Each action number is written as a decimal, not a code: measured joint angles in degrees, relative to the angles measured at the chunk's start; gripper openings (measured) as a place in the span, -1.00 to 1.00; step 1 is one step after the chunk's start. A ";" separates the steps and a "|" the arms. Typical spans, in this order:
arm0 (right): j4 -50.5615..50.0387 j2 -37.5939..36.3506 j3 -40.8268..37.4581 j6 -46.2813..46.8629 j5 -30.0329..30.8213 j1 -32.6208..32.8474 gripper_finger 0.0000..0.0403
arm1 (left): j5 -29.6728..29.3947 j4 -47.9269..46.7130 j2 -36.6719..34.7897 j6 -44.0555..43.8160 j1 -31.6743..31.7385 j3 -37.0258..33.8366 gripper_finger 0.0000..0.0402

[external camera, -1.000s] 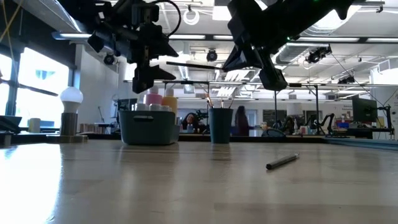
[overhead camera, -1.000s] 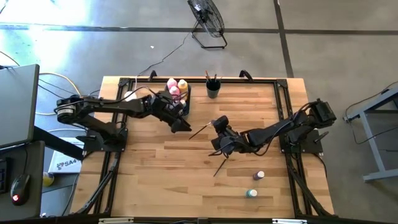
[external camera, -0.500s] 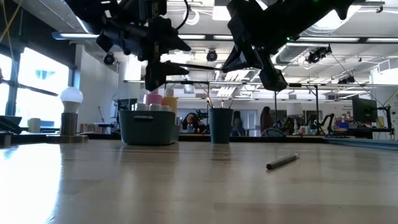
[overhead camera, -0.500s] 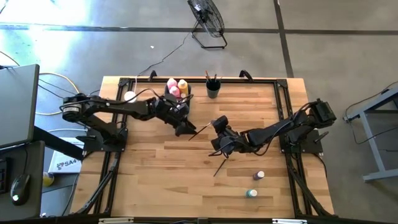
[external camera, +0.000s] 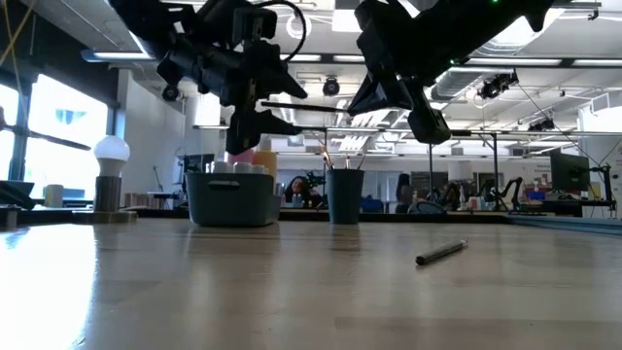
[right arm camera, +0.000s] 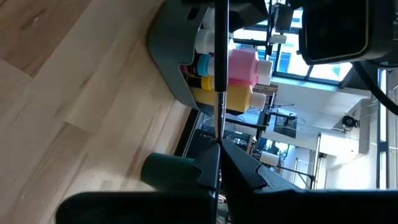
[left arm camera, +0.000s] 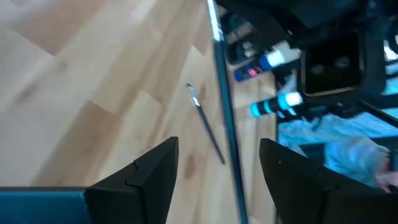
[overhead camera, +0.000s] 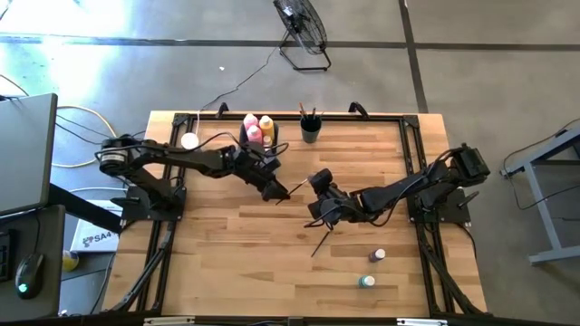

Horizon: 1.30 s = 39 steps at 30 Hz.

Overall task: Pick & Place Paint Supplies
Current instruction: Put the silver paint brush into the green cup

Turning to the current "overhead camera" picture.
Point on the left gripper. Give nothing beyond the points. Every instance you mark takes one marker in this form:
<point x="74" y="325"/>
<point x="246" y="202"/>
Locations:
<point x="256" y="165"/>

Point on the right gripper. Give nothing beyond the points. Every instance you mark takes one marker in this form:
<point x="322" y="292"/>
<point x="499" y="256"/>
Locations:
<point x="335" y="209"/>

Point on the black paintbrush silver ferrule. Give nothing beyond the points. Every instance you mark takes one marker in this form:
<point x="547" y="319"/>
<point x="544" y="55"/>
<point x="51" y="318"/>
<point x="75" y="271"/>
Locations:
<point x="317" y="248"/>

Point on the grey-teal plastic bin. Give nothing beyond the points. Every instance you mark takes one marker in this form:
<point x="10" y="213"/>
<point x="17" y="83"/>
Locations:
<point x="277" y="131"/>

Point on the large pink paint bottle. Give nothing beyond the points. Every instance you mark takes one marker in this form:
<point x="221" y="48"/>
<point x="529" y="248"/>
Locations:
<point x="254" y="135"/>
<point x="250" y="120"/>

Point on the large yellow paint bottle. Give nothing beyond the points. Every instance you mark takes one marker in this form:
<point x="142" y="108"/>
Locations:
<point x="266" y="126"/>

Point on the paintbrushes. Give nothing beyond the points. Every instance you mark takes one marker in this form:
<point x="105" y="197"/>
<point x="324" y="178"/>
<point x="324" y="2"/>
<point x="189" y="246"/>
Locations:
<point x="302" y="111"/>

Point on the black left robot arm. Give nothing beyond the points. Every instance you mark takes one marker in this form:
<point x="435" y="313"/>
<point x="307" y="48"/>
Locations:
<point x="181" y="156"/>

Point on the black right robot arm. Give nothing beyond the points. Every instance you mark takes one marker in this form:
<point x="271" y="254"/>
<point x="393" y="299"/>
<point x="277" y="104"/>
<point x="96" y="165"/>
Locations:
<point x="399" y="190"/>

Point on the small dark blue paint bottle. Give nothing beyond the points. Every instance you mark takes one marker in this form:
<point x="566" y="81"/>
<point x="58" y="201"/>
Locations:
<point x="377" y="255"/>

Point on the small teal paint bottle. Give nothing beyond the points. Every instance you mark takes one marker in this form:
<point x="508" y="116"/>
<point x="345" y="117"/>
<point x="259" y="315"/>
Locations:
<point x="366" y="281"/>

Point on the teal ribbed plastic cup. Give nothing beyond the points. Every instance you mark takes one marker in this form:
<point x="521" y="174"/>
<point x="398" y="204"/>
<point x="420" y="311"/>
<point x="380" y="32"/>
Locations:
<point x="310" y="131"/>

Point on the white aluminium extrusion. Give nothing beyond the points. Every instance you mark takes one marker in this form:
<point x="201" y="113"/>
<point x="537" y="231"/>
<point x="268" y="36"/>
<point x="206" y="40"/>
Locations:
<point x="167" y="321"/>
<point x="421" y="322"/>

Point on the black floor fan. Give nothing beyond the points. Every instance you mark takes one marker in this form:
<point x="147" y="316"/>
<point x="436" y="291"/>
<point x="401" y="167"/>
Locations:
<point x="301" y="22"/>

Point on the white printed box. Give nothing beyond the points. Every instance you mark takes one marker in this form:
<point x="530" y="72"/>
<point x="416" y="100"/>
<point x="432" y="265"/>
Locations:
<point x="97" y="235"/>

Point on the yellow round object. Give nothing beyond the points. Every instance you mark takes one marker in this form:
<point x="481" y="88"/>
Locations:
<point x="70" y="261"/>

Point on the black desk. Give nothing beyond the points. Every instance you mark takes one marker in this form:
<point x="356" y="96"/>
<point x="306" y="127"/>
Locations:
<point x="45" y="271"/>

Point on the black computer mouse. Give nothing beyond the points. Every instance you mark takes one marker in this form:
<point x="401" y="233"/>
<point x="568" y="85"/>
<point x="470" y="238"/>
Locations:
<point x="28" y="276"/>

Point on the black keyboard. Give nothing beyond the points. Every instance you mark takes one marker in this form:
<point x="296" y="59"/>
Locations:
<point x="4" y="256"/>

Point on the black aluminium table frame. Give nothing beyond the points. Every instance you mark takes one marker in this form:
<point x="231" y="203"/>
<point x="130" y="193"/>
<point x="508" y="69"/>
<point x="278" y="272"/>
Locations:
<point x="385" y="117"/>

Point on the grey metal table frame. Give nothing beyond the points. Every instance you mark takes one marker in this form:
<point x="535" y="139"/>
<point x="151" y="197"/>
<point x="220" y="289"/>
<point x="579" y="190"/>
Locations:
<point x="544" y="217"/>

